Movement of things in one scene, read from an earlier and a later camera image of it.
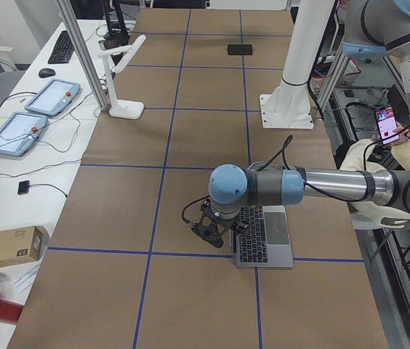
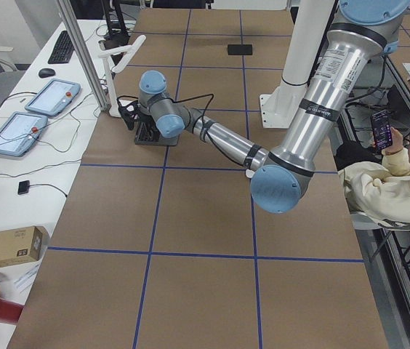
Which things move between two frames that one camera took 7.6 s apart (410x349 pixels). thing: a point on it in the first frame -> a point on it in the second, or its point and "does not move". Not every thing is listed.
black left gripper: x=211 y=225 -> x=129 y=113
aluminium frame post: x=67 y=13 does not move
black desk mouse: x=46 y=73 does not move
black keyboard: x=62 y=50 does not move
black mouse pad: x=240 y=49 does not move
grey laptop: x=262 y=238 -> x=147 y=133
